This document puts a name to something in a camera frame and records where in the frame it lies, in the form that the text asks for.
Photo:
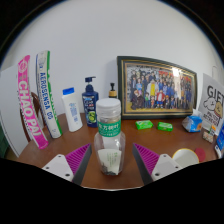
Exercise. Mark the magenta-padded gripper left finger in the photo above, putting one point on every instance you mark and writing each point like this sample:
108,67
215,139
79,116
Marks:
78,156

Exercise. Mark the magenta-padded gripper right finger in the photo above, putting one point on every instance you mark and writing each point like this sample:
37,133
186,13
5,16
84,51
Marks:
146,157

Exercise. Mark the clear green-labelled drink bottle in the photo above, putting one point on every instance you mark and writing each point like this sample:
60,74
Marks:
109,133

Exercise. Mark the green soap bar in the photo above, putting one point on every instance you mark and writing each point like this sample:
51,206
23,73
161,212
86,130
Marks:
144,124
165,126

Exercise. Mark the white flowered yellow-rimmed mug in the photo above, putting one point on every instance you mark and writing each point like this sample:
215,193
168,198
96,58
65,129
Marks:
185,157

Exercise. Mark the white blue-capped lotion bottle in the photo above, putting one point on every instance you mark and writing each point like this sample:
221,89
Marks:
72,111

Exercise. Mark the dark blue pump bottle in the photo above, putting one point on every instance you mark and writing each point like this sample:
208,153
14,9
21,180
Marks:
89,106

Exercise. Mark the blue tissue pack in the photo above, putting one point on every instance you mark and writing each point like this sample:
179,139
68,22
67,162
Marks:
192,122

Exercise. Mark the small patterned flat pack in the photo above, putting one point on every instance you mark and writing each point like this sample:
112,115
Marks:
208,137

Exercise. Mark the white green shuttlecock tube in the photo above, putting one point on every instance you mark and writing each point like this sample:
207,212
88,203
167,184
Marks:
47,96

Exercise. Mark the dark framed group photo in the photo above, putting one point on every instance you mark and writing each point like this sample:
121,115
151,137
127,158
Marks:
156,88

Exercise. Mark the amber pump bottle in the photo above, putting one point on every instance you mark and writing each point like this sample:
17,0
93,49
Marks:
112,92

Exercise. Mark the pink shuttlecock tube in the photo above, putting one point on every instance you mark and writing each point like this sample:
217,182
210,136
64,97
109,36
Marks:
28,103

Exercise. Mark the blue detergent bottle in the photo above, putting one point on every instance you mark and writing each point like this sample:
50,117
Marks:
220,140

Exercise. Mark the white printed gift bag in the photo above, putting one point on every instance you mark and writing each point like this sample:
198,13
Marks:
213,100

